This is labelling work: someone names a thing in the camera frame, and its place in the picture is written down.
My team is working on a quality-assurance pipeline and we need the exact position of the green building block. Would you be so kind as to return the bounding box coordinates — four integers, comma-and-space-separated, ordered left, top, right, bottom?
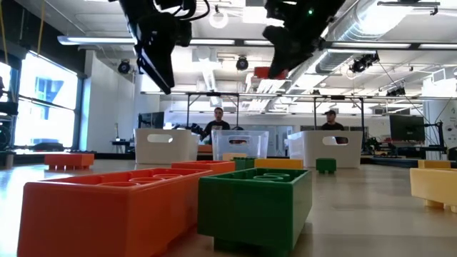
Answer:
315, 157, 337, 175
231, 156, 258, 171
197, 167, 313, 257

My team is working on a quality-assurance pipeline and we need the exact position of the orange-yellow building block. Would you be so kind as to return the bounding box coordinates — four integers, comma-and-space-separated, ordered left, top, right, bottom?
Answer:
221, 152, 248, 161
253, 158, 304, 171
417, 159, 452, 169
409, 167, 457, 214

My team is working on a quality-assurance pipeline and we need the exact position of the large bright window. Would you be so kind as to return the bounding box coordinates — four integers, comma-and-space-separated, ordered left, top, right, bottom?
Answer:
13, 51, 80, 151

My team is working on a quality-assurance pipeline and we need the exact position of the black ceiling light rail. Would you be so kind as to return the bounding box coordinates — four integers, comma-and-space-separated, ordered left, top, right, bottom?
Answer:
377, 0, 441, 16

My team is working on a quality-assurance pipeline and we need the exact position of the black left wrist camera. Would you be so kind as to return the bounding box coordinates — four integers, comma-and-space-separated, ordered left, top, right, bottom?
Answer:
174, 17, 194, 48

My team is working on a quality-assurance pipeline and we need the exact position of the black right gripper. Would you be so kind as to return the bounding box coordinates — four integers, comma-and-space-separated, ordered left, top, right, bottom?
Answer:
262, 0, 346, 79

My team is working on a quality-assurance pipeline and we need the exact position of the long black light bar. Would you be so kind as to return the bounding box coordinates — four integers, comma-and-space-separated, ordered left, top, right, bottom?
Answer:
56, 35, 457, 50

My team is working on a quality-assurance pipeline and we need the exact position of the white ceiling air unit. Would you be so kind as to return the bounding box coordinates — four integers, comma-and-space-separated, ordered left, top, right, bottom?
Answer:
242, 5, 267, 26

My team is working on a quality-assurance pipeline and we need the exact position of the white plastic bin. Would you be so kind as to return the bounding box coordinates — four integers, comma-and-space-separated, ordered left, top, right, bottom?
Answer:
134, 128, 200, 165
287, 130, 363, 169

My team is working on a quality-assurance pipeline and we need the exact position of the red-orange building block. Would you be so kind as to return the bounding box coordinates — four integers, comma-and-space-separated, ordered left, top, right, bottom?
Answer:
171, 160, 236, 176
253, 66, 289, 81
16, 167, 214, 257
44, 153, 95, 171

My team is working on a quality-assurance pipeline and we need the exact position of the clear plastic bin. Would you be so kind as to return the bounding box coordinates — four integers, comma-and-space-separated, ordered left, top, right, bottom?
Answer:
211, 129, 269, 161

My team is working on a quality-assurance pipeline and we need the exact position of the silver air duct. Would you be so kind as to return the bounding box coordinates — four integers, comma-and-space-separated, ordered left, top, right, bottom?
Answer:
323, 0, 417, 74

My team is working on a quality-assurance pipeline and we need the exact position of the person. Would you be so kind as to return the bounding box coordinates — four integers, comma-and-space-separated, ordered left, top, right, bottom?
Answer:
320, 109, 346, 132
199, 106, 231, 146

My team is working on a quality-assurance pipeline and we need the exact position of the yellow hanging strap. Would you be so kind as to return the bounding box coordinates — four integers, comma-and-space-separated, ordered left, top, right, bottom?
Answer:
0, 0, 9, 54
36, 0, 47, 55

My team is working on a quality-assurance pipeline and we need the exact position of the white cable coil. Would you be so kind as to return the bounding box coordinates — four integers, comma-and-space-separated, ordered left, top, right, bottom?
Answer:
209, 9, 229, 29

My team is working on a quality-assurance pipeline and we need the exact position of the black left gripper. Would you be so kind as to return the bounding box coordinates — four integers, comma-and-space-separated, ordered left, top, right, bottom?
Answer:
124, 6, 180, 96

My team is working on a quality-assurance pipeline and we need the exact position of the black monitor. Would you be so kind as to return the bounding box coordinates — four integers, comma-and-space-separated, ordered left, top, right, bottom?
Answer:
388, 114, 426, 143
138, 111, 166, 130

